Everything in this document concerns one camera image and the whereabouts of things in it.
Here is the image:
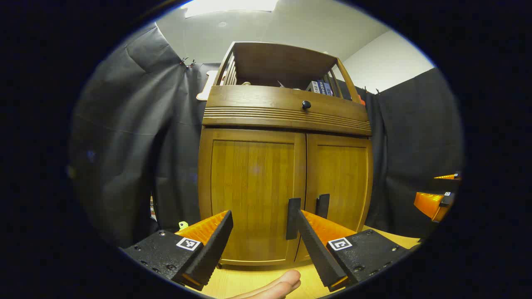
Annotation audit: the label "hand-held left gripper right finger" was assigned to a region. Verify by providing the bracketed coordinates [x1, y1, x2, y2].
[296, 209, 411, 292]

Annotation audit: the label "wooden drawer with black knob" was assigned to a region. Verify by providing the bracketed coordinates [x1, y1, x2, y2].
[202, 85, 372, 137]

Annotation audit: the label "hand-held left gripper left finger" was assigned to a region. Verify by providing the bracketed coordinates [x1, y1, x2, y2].
[121, 209, 234, 292]

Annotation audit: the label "wooden double-door shoe cabinet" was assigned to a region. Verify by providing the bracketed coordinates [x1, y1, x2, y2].
[196, 42, 373, 267]

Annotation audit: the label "black backdrop cloth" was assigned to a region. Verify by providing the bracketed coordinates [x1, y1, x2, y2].
[69, 23, 464, 250]

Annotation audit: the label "wooden cabinet door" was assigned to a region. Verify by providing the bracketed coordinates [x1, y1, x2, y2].
[295, 133, 373, 263]
[198, 127, 307, 267]

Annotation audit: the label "blue and white boxes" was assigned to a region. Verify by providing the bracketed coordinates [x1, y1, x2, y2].
[306, 80, 335, 97]

